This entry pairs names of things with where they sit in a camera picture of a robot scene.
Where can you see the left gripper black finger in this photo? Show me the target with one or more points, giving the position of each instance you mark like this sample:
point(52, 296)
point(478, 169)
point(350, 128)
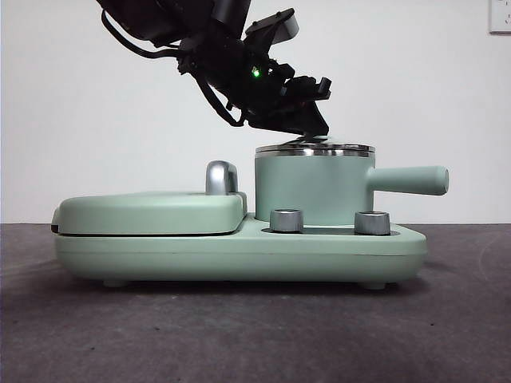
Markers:
point(295, 119)

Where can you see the glass lid with green knob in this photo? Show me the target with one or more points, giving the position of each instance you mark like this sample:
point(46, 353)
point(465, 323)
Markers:
point(315, 147)

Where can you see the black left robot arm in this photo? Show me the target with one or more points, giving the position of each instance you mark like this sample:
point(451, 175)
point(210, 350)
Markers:
point(223, 60)

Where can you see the mint green griddle lid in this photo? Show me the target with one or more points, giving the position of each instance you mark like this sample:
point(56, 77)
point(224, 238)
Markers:
point(139, 211)

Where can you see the silver control knob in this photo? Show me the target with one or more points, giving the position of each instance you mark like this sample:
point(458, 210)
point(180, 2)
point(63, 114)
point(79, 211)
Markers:
point(372, 222)
point(286, 220)

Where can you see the mint green appliance base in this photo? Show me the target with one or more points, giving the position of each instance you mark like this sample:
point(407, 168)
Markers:
point(239, 259)

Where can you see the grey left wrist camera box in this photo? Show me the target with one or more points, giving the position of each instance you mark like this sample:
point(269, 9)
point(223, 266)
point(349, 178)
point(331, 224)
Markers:
point(289, 28)

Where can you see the white wall socket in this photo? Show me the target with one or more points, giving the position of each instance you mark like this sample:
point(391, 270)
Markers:
point(501, 16)

